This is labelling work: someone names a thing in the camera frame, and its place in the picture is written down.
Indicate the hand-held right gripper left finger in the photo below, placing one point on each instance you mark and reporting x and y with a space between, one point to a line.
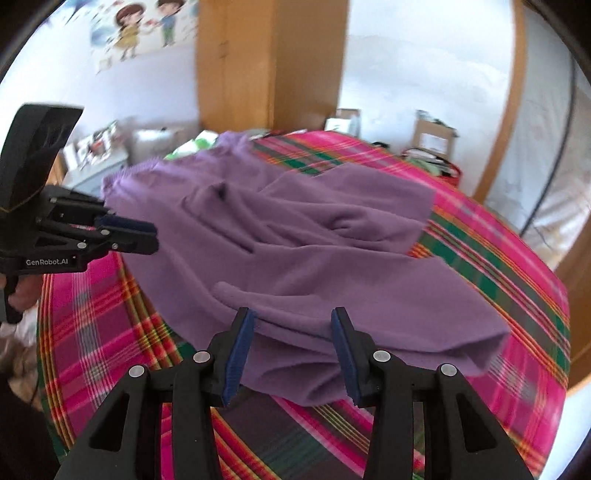
240 355

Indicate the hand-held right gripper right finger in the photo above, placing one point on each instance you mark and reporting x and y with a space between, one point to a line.
346 355

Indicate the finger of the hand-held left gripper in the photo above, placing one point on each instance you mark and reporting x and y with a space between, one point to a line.
134 243
124 225

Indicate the purple fleece garment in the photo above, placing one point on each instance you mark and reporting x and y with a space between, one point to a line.
300 240

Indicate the person's left hand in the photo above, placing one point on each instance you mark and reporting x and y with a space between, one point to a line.
25 295

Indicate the white nightstand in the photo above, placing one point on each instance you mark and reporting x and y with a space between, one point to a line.
92 174

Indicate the white paper bag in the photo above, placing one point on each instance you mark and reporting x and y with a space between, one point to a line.
157 143

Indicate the green packets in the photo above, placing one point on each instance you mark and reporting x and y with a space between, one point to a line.
198 143

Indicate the pink plaid bed blanket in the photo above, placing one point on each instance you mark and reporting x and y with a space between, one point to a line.
485 277

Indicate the white floral cloth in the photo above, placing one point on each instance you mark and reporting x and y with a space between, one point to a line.
18 360

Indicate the pile of books and papers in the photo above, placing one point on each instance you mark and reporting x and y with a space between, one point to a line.
265 134

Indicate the red plastic basket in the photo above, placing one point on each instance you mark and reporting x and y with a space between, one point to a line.
450 171

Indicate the wooden wardrobe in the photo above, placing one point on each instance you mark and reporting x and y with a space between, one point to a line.
277 69

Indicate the person's dark clothing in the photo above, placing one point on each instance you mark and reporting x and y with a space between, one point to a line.
23 438

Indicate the white box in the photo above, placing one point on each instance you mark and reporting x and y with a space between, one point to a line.
344 122

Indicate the brown cardboard box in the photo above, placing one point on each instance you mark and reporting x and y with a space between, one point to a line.
434 138

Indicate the clear plastic curtain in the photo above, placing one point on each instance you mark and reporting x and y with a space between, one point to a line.
545 138

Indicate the wooden furniture frame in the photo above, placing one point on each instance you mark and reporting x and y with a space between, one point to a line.
55 173

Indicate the cartoon wall sticker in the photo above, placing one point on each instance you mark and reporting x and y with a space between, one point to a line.
127 32

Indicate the wooden door frame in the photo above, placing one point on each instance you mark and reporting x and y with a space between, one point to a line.
515 92

